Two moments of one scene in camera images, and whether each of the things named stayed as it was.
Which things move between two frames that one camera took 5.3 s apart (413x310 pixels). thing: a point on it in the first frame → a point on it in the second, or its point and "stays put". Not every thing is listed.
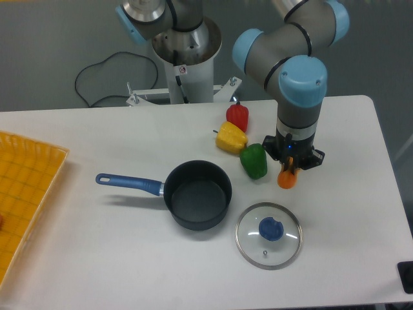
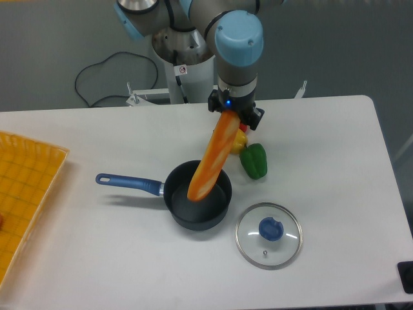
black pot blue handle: x=199 y=192 stays put
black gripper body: x=279 y=148 → x=245 y=106
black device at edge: x=405 y=270 stays put
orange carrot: x=286 y=179 → x=215 y=155
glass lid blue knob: x=268 y=235 stays put
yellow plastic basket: x=30 y=172 stays put
